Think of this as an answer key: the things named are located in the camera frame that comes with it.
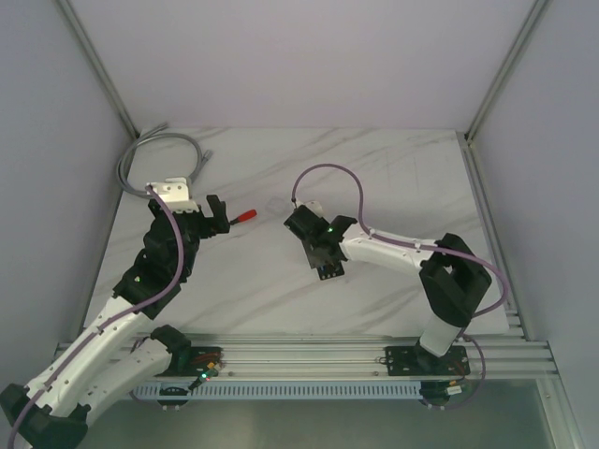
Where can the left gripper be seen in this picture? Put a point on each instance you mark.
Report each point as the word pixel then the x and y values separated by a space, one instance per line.
pixel 202 222

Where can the aluminium frame post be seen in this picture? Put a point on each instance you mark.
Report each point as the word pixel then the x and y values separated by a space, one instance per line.
pixel 507 67
pixel 92 58

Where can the red handled screwdriver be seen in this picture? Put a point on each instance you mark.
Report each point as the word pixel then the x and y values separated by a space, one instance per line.
pixel 244 217

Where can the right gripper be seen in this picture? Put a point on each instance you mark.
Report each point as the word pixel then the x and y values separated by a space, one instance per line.
pixel 315 262

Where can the clear plastic fuse box cover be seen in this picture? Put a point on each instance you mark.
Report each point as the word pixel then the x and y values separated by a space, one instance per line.
pixel 276 206

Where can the black fuse box base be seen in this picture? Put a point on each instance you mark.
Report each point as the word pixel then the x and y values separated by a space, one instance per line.
pixel 330 271

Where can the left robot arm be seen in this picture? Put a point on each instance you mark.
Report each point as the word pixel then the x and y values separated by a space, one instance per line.
pixel 122 347

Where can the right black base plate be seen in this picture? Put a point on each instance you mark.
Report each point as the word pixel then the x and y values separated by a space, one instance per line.
pixel 413 361

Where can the grey slotted cable duct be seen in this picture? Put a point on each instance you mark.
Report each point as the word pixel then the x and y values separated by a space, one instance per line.
pixel 281 390

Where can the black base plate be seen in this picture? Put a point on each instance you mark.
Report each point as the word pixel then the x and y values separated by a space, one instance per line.
pixel 192 361
pixel 413 361

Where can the right aluminium frame post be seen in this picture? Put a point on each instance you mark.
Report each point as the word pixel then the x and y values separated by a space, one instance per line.
pixel 507 67

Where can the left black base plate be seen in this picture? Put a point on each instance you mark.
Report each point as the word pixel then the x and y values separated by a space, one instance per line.
pixel 192 361

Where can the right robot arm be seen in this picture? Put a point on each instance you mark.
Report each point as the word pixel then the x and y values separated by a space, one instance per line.
pixel 453 282

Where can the left aluminium frame post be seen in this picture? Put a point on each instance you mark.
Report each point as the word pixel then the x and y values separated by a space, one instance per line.
pixel 92 58

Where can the aluminium front rail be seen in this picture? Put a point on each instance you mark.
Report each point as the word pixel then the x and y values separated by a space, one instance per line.
pixel 353 358

